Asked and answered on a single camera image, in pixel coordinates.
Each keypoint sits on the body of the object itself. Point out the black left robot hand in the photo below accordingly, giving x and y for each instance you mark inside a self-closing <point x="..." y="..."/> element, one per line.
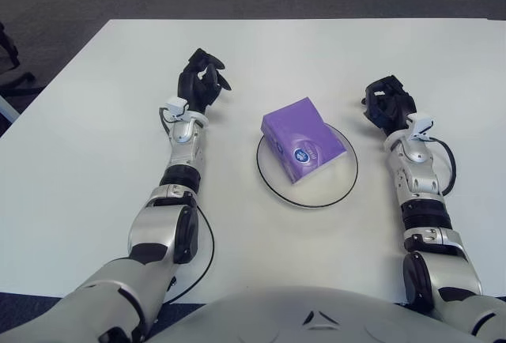
<point x="193" y="86"/>

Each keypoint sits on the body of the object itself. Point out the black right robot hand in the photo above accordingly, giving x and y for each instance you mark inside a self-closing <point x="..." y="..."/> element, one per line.
<point x="391" y="108"/>

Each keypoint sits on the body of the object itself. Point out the purple tissue paper pack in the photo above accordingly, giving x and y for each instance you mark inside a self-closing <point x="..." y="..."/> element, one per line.
<point x="300" y="137"/>

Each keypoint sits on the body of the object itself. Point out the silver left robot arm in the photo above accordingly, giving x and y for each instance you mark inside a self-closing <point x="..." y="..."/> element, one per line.
<point x="158" y="224"/>

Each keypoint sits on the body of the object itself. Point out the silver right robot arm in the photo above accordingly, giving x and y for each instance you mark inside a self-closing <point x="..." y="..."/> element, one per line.
<point x="421" y="185"/>

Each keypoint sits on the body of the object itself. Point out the white plate black rim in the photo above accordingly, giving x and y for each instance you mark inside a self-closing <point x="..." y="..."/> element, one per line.
<point x="340" y="185"/>

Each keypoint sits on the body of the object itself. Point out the white left wrist connector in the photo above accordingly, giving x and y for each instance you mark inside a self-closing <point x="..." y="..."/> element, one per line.
<point x="176" y="108"/>

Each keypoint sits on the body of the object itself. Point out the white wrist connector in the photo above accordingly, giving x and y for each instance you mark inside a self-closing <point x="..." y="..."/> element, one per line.
<point x="422" y="123"/>
<point x="176" y="108"/>

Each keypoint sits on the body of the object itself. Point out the white right wrist connector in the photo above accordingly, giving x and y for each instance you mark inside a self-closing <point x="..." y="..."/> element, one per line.
<point x="422" y="123"/>

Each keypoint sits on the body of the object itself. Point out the black office chair base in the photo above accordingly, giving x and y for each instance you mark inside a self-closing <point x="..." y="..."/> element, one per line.
<point x="10" y="54"/>

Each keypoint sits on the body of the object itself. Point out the white table leg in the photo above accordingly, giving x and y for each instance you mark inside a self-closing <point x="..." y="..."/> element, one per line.
<point x="6" y="110"/>

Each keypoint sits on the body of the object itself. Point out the grey robot torso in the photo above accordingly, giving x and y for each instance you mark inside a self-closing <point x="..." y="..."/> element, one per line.
<point x="296" y="317"/>

